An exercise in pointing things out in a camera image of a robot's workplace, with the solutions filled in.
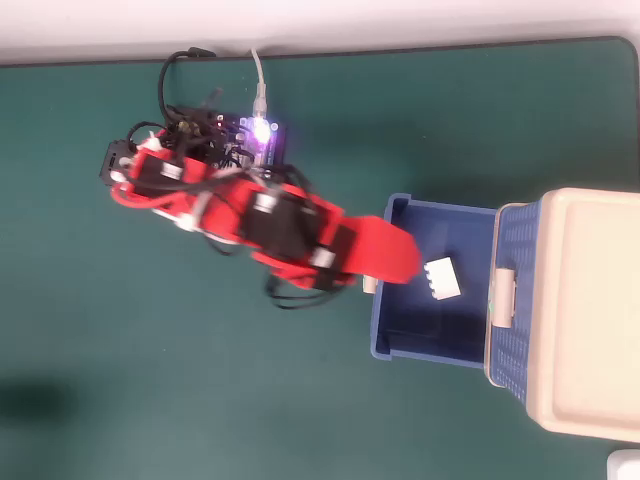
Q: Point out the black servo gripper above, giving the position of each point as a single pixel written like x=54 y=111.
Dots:
x=335 y=250

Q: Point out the white toy brick cube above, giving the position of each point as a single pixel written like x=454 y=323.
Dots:
x=445 y=280

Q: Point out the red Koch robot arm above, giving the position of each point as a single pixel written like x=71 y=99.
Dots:
x=220 y=200

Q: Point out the beige plastic drawer cabinet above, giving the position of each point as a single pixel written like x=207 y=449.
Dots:
x=595 y=310

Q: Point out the circuit board with red LED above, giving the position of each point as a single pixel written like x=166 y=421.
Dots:
x=260 y=140

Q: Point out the green table mat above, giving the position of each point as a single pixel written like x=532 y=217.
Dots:
x=300 y=425

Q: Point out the white box corner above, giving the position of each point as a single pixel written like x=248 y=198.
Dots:
x=625 y=466

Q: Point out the black controller base plate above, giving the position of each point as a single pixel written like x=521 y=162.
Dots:
x=281 y=145

